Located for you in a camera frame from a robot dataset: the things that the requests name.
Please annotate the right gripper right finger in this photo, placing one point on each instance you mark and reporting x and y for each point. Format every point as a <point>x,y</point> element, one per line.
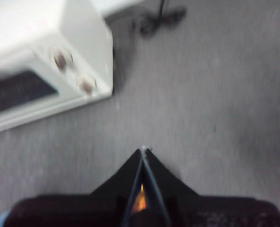
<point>213,212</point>

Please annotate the cream toaster oven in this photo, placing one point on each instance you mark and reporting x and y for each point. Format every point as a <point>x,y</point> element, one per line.
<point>83,28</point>

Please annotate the beige timer knob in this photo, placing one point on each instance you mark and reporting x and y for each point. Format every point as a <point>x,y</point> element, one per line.
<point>86,85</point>

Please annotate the beige temperature knob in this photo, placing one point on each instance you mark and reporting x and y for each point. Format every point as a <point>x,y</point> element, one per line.
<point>59,59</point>

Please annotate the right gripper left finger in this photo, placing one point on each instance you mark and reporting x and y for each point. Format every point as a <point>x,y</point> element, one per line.
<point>71,212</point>

